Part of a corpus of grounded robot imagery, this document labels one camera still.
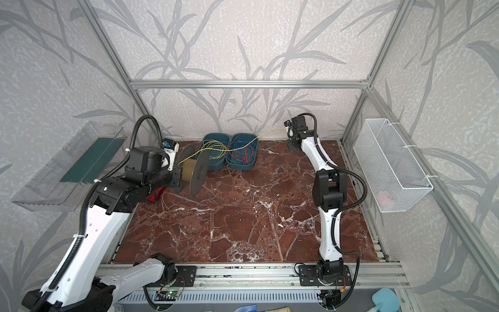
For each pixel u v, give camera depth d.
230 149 0.76
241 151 0.78
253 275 0.75
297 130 0.79
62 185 0.64
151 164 0.47
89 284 0.39
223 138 1.17
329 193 0.57
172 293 0.71
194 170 0.71
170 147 0.57
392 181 0.61
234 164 1.05
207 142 1.13
